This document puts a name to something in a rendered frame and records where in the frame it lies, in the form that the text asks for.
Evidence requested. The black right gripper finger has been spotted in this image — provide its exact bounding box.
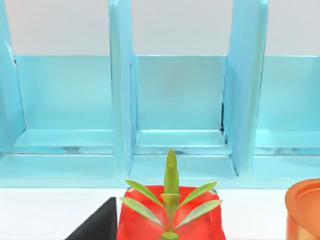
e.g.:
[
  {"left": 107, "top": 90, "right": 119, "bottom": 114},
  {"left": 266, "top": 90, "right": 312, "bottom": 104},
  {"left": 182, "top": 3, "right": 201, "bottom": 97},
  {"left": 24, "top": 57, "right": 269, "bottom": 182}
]
[{"left": 64, "top": 196, "right": 118, "bottom": 240}]

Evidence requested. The red plant pot with plant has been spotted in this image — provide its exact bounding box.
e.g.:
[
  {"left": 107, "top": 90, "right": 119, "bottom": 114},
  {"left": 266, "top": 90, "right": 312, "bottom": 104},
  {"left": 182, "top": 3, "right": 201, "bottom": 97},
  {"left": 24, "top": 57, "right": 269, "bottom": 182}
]
[{"left": 116, "top": 148, "right": 227, "bottom": 240}]

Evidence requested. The light blue rack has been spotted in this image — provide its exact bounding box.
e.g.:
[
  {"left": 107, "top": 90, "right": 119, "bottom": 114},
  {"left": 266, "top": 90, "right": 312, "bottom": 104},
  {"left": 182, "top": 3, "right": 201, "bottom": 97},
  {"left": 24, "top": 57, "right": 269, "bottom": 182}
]
[{"left": 0, "top": 0, "right": 320, "bottom": 190}]

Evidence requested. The orange cup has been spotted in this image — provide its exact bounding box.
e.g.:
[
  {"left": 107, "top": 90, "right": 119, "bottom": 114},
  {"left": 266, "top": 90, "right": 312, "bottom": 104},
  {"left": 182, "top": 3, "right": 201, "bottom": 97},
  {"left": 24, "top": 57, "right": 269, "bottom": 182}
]
[{"left": 284, "top": 178, "right": 320, "bottom": 240}]

